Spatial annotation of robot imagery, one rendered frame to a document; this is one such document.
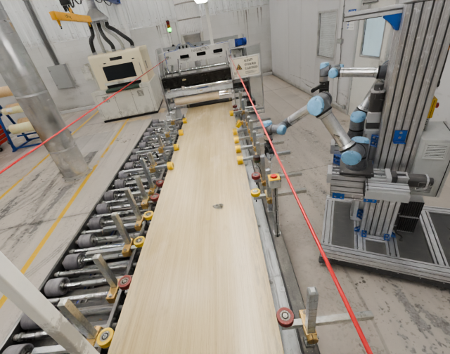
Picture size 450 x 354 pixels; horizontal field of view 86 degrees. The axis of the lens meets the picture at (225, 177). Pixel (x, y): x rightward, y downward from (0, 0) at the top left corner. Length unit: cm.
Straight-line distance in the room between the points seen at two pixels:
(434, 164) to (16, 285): 235
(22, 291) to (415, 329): 240
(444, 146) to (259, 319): 163
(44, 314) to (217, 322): 71
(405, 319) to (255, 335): 150
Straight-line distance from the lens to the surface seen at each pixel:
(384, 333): 243
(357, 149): 184
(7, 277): 100
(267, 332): 131
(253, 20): 1083
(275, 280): 177
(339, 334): 234
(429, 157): 220
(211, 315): 137
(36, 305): 109
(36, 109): 515
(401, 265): 253
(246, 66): 439
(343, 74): 232
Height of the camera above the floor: 209
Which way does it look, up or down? 32 degrees down
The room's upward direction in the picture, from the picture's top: 10 degrees counter-clockwise
